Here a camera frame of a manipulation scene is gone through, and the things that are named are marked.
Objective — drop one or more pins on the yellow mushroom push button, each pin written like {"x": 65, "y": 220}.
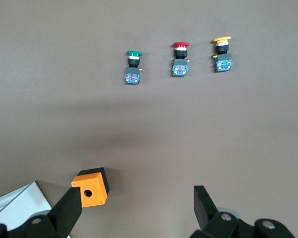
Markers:
{"x": 223, "y": 59}

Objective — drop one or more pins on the white drawer cabinet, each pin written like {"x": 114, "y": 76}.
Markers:
{"x": 20, "y": 203}

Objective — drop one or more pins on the green mushroom push button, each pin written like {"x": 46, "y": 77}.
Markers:
{"x": 133, "y": 70}

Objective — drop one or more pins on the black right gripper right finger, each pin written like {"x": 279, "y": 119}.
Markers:
{"x": 208, "y": 218}

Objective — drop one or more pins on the red mushroom push button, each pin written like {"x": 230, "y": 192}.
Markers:
{"x": 180, "y": 63}

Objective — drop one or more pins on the orange box with hole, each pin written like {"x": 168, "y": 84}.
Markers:
{"x": 93, "y": 191}

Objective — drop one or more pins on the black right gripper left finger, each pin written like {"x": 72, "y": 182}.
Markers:
{"x": 64, "y": 213}

